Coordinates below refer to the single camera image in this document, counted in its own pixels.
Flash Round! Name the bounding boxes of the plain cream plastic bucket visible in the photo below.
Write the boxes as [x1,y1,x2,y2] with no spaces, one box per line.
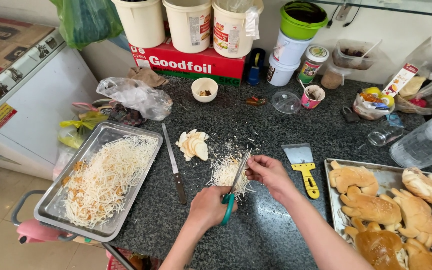
[111,0,166,49]

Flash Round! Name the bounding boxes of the basket with plastic bags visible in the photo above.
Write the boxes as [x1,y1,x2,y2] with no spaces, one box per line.
[382,18,432,115]

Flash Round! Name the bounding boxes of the person's left hand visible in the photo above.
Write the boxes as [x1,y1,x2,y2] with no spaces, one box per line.
[187,185,238,232]

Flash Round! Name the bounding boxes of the clear plastic dome lid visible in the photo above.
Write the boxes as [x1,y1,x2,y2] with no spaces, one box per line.
[271,91,302,115]

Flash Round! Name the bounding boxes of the red foil carton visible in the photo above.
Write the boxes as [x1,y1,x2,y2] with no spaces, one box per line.
[128,37,247,87]

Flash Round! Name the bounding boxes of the heap of hand-shaped breads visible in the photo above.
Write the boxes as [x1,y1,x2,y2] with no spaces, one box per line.
[328,160,432,270]

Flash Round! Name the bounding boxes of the small white bowl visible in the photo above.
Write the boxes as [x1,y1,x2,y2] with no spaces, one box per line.
[191,77,219,103]

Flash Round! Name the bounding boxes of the rectangular steel tray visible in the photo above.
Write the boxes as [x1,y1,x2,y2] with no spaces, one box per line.
[34,121,164,243]

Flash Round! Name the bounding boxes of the clear jar of brown powder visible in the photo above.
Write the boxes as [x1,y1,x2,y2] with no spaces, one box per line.
[320,62,352,90]

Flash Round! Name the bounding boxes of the green plastic bucket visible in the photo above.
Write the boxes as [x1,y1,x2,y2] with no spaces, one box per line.
[279,1,329,41]

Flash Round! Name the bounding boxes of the glass shelf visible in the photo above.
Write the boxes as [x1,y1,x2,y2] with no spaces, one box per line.
[309,0,432,19]

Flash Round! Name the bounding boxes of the clear plastic pitcher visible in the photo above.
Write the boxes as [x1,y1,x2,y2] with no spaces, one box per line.
[389,103,432,170]

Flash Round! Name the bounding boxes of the cream bucket with plastic cover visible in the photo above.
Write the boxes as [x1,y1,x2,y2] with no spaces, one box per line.
[212,0,265,59]

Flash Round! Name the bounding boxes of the wooden handled kitchen knife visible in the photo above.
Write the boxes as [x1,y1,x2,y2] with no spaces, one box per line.
[161,123,188,205]

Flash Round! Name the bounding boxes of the pink plastic stool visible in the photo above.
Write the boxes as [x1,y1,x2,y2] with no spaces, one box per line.
[11,190,79,245]

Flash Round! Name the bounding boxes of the teal handled scissors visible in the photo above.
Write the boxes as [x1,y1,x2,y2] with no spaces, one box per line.
[220,148,253,227]

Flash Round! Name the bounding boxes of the grey padlock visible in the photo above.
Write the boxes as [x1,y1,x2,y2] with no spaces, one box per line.
[342,106,361,124]

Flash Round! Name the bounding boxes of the dark checkered cloth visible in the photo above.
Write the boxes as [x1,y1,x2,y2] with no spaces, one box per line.
[109,103,148,127]

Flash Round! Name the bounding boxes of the white plastic tub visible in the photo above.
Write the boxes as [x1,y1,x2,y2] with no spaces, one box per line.
[273,29,314,67]
[266,54,301,88]

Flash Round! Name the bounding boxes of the green labelled jar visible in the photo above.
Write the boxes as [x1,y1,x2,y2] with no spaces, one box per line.
[297,45,330,85]

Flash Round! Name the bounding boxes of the cream bucket with label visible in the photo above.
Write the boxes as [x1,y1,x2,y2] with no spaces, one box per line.
[162,0,213,54]

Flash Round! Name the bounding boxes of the black hanging cables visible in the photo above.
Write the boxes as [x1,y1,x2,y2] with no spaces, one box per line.
[326,4,362,29]

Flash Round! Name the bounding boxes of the small brown wrapped item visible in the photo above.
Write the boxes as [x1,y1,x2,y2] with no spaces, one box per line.
[245,96,267,107]

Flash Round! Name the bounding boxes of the plastic bag of yellow items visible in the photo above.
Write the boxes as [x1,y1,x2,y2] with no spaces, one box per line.
[352,86,396,121]

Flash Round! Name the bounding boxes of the brown cloth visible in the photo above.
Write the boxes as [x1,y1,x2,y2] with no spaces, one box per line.
[127,66,169,88]

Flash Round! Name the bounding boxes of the person's right hand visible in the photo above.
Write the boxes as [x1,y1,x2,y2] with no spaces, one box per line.
[245,154,296,196]

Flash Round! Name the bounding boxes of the pile of white round slices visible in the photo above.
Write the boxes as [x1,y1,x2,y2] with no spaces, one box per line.
[175,129,210,162]

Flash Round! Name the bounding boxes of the red plastic basket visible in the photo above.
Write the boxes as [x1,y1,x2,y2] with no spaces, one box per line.
[105,247,161,270]

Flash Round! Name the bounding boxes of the blue tape dispenser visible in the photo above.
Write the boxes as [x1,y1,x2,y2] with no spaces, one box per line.
[246,47,266,86]

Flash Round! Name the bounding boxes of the pile of white shreds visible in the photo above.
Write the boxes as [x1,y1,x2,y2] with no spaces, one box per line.
[206,149,257,202]

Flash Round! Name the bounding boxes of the heap of shreds with crumbs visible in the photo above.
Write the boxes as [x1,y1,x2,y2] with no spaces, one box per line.
[60,134,160,230]

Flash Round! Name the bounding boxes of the crumpled clear plastic bag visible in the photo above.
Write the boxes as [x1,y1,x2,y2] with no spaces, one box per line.
[96,77,173,122]

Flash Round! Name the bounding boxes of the pink paper cup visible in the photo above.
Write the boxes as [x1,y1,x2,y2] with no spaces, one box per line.
[300,84,326,110]

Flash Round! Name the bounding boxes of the flattened brown cardboard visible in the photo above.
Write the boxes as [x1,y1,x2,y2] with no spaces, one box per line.
[0,15,56,94]

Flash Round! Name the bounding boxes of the empty glass jar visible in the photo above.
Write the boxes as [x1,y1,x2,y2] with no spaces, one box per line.
[367,120,405,147]

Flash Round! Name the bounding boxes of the green plastic bag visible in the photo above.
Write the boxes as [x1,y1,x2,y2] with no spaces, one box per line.
[49,0,124,50]

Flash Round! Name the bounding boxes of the white chest freezer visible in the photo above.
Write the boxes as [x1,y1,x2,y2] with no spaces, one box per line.
[0,15,105,181]

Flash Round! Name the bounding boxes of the worn metal baking tray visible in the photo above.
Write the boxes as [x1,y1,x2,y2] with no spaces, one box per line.
[324,158,432,270]

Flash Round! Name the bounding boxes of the yellow handled metal scraper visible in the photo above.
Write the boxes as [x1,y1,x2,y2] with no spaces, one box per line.
[281,143,320,200]

